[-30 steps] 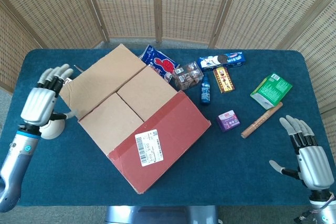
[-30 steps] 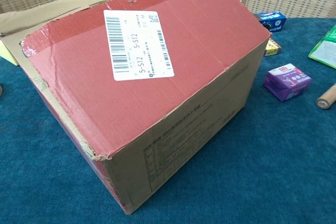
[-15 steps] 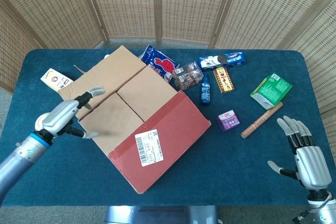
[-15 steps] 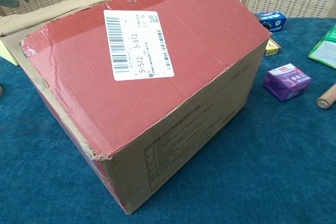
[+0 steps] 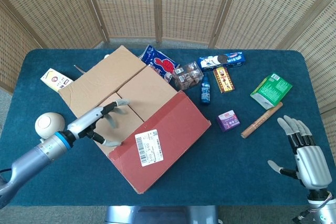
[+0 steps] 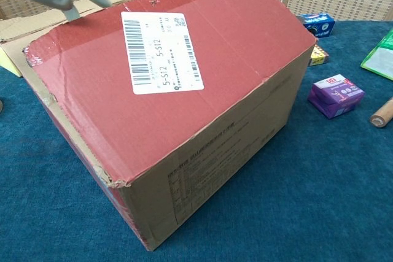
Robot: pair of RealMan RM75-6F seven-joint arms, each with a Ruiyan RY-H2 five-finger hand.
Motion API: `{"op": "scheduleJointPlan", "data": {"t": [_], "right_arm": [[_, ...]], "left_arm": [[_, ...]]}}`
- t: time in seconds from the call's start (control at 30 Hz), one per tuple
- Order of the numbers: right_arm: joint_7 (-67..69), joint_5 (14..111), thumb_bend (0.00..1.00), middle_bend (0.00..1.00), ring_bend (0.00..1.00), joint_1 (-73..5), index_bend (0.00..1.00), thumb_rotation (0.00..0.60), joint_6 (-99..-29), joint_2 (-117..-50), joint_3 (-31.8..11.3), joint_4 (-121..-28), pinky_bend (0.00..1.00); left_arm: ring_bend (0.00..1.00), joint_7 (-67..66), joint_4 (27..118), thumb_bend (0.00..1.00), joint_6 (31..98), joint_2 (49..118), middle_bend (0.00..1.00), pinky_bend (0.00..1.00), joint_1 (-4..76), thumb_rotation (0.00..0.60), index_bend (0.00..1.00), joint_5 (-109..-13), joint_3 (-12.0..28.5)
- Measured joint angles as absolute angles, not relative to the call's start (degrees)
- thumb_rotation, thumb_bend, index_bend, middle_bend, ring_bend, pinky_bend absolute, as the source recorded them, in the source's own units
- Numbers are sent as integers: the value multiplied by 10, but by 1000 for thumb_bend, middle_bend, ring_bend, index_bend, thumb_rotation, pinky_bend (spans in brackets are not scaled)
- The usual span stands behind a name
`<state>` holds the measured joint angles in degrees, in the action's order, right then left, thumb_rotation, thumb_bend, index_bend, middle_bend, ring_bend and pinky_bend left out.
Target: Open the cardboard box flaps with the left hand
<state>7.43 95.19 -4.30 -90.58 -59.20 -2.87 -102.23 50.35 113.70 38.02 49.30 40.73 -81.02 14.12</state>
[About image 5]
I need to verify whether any red-brown cardboard shipping box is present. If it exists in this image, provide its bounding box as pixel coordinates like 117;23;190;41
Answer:
58;45;212;195

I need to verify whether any clear box with brown items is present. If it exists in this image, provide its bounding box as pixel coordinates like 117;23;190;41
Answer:
172;61;204;90

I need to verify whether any blue cookie box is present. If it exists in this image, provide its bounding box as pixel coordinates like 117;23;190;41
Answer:
197;52;247;72

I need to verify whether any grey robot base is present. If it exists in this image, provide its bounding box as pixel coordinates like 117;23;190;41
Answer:
104;205;220;224

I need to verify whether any green snack packet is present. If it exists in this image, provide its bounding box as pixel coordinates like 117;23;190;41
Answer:
250;73;293;111

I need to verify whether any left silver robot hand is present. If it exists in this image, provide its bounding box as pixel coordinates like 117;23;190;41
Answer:
67;99;131;148

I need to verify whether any small yellow red box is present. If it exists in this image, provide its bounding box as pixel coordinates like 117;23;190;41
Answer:
213;67;235;94

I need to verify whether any small blue bottle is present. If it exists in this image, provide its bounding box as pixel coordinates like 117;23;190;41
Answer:
201;73;212;104

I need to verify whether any blue tablecloth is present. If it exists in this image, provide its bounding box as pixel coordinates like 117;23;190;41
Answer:
0;48;336;207

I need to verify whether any brown wooden rolling pin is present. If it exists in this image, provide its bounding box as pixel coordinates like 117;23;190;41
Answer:
240;102;284;139

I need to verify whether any small purple box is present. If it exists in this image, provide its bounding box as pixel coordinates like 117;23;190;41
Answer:
217;110;240;132

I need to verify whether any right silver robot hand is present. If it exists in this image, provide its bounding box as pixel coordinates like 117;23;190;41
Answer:
267;115;332;190

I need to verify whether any yellow paper sheet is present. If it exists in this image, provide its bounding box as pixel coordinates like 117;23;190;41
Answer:
40;68;74;92

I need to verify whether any blue red snack bag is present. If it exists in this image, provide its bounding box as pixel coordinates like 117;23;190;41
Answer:
138;45;181;83

